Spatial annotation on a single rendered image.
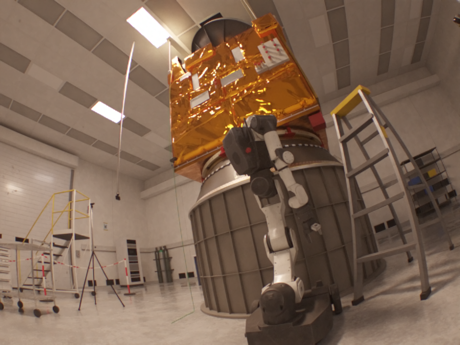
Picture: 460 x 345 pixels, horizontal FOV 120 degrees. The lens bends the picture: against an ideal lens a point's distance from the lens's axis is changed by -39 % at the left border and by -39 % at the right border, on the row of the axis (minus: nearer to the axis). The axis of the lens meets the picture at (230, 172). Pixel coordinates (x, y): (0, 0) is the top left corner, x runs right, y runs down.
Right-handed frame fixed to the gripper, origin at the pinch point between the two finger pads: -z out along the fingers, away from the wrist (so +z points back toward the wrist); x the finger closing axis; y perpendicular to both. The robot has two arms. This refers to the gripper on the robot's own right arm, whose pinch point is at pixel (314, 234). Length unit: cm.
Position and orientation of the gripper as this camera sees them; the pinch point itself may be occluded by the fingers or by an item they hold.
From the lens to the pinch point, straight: 137.2
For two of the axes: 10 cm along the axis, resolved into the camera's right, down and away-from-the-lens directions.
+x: 8.4, -3.1, 4.5
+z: -4.2, -8.9, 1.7
